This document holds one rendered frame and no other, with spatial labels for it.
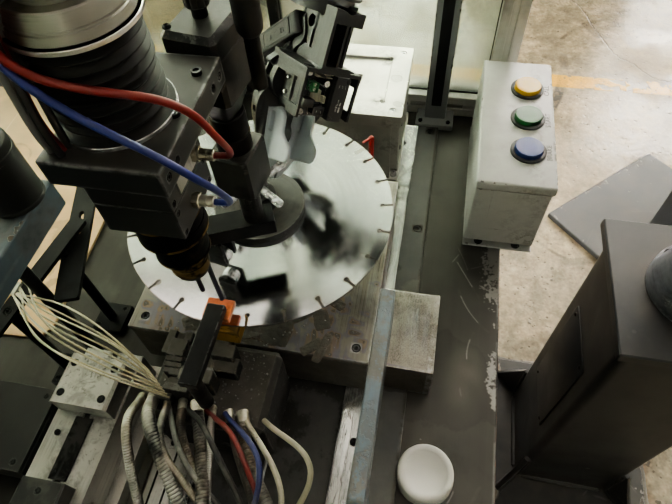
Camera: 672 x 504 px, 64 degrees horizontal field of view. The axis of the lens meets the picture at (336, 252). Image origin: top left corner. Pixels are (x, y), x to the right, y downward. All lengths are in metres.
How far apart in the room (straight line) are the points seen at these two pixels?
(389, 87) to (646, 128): 1.63
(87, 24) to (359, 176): 0.46
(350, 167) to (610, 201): 1.46
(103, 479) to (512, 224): 0.64
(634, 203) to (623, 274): 1.17
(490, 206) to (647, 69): 1.95
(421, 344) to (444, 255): 0.21
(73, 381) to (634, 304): 0.77
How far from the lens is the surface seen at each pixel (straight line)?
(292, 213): 0.66
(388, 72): 0.95
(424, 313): 0.74
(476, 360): 0.80
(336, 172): 0.71
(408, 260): 0.86
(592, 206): 2.03
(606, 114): 2.43
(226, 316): 0.58
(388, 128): 0.88
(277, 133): 0.63
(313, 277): 0.61
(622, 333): 0.88
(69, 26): 0.31
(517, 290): 1.77
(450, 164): 1.01
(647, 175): 2.21
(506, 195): 0.81
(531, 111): 0.89
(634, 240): 0.99
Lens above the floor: 1.46
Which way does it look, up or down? 55 degrees down
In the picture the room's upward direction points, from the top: 5 degrees counter-clockwise
